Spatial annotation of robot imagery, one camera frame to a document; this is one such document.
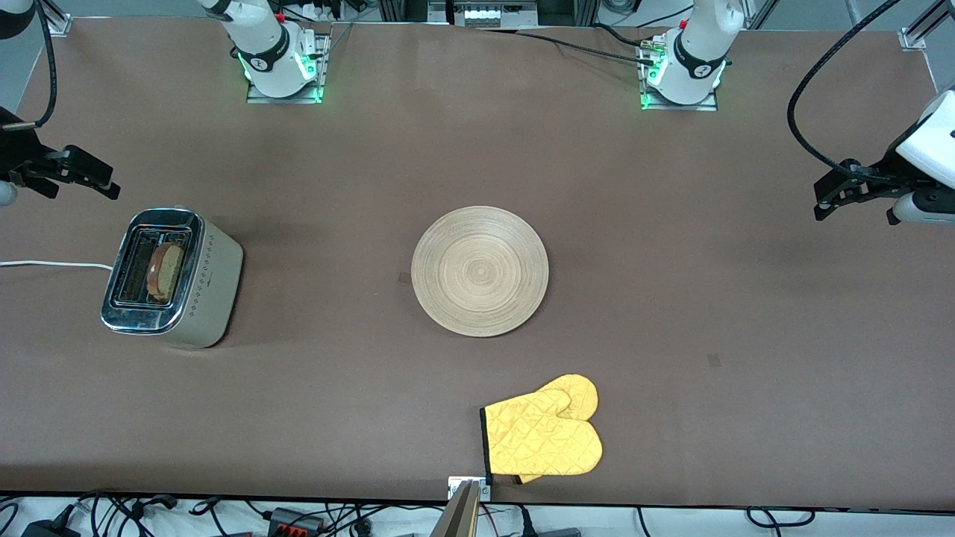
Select brown bread slice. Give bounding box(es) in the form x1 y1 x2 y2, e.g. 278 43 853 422
145 242 187 304

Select round wooden plate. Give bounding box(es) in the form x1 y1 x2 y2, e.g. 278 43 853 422
411 206 550 338

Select silver two-slot toaster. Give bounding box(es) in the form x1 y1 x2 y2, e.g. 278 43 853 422
101 205 245 350

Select white power strip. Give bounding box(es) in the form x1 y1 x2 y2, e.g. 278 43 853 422
448 0 539 29

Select black connector box red buttons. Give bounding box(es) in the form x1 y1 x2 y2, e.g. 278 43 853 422
267 507 327 535

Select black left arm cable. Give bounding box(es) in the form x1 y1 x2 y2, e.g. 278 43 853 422
787 0 904 176

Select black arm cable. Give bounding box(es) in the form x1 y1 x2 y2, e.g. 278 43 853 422
0 0 57 131
787 0 904 176

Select white toaster power cable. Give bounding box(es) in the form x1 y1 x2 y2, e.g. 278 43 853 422
0 260 114 271

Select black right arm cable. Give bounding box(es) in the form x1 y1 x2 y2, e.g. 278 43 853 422
0 0 57 131

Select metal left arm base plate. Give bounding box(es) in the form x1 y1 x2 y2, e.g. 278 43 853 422
639 36 719 113

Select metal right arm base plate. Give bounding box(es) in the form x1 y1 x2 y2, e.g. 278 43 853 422
246 31 331 105

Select short black table cable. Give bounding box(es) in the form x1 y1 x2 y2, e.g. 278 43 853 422
592 22 650 49

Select long black table cable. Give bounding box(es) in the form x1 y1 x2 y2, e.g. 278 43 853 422
477 26 661 68

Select small metal post bracket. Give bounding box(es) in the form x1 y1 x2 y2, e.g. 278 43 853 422
448 476 492 502

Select wooden camera post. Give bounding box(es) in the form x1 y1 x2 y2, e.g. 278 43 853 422
429 480 482 537

